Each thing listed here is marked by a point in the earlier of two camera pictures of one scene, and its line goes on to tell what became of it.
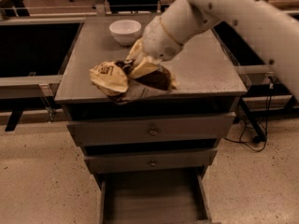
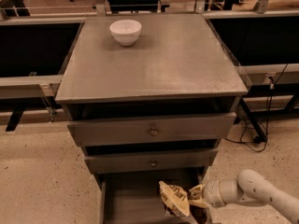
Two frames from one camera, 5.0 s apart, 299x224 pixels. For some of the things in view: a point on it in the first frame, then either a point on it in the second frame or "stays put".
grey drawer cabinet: x=152 y=156 stays put
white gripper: x=159 y=42 → x=213 y=192
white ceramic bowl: x=125 y=32 stays put
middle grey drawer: x=138 y=161 stays put
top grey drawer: x=151 y=131 stays put
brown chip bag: x=114 y=79 → x=175 y=197
